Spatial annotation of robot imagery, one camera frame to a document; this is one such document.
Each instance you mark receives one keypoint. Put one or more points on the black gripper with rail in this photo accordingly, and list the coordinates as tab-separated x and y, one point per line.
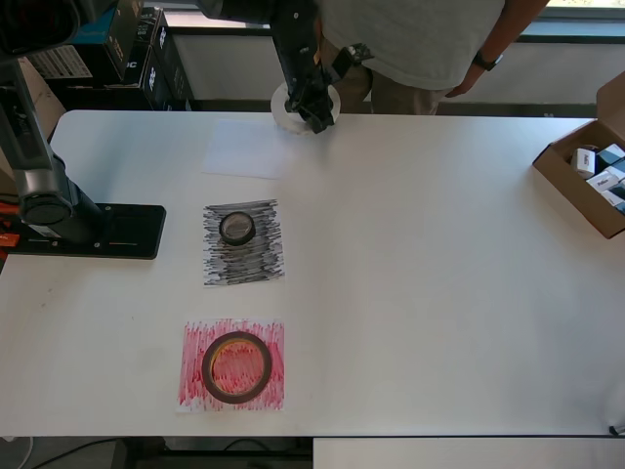
310	93

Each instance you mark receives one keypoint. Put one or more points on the white tape roll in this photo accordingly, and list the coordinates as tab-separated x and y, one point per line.
279	110

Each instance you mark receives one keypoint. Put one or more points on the black tape roll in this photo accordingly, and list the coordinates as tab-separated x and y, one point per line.
237	243

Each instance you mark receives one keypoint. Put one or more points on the red tape roll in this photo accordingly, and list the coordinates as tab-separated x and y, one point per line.
206	369

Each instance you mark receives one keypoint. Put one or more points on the person's left forearm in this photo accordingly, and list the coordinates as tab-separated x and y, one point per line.
517	24

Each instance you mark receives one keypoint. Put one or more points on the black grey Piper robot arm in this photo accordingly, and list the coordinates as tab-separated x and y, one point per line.
44	205

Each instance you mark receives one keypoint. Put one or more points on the person's left hand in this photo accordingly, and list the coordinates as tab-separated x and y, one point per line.
464	87

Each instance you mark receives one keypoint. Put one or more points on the blank white paper sheet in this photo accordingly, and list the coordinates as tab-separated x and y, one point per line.
244	151

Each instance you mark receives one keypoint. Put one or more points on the person torso grey t-shirt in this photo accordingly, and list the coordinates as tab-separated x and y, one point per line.
415	39

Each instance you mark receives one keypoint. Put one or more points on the black AOC carton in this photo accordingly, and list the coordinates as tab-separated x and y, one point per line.
161	58

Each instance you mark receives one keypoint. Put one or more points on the black scribbled paper sheet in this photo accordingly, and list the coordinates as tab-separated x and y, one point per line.
244	268

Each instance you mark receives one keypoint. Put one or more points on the black wristwatch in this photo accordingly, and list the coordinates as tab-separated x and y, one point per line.
488	61

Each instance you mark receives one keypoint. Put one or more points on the black teal carton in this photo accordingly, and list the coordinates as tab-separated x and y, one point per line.
112	54

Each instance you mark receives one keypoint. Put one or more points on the red scribbled paper sheet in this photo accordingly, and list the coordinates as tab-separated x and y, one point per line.
279	342

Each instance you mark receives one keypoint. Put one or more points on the open cardboard box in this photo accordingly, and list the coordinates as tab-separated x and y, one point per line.
561	166

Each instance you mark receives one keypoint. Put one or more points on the plain brown cardboard box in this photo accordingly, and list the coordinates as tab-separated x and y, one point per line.
44	98

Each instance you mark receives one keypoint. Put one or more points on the white small product box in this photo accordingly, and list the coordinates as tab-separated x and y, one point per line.
584	163
615	200
601	182

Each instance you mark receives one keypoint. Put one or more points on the dark blue small box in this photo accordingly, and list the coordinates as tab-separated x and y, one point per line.
612	155

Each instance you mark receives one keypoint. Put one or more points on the orange clamp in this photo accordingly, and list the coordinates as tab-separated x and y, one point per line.
7	239
12	208

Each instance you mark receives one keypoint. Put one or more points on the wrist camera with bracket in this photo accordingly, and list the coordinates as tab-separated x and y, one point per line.
354	54

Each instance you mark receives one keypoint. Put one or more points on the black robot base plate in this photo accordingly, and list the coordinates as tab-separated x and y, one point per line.
132	229

